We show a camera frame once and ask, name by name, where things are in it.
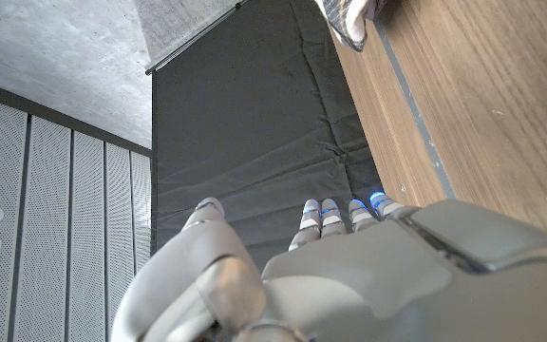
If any beige scarf with black stripes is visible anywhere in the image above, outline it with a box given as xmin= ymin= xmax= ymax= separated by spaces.
xmin=313 ymin=0 xmax=388 ymax=53

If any black backdrop curtain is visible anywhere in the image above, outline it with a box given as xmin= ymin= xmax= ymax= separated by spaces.
xmin=151 ymin=0 xmax=384 ymax=272

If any black backdrop stand pole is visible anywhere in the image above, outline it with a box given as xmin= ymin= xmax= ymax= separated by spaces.
xmin=144 ymin=0 xmax=249 ymax=76

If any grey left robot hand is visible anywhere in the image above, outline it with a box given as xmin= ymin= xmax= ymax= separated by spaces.
xmin=110 ymin=191 xmax=547 ymax=342

